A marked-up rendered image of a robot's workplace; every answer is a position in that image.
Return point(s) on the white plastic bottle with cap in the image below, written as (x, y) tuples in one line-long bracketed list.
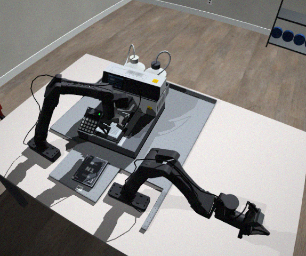
[(134, 63)]

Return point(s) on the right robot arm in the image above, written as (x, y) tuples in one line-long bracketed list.
[(200, 202)]

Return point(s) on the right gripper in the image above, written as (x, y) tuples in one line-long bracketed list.
[(242, 223)]

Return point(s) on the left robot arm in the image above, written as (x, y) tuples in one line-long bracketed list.
[(66, 86)]

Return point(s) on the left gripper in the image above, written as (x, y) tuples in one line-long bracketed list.
[(109, 117)]

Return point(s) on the white multi-well plate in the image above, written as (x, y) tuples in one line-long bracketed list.
[(114, 131)]

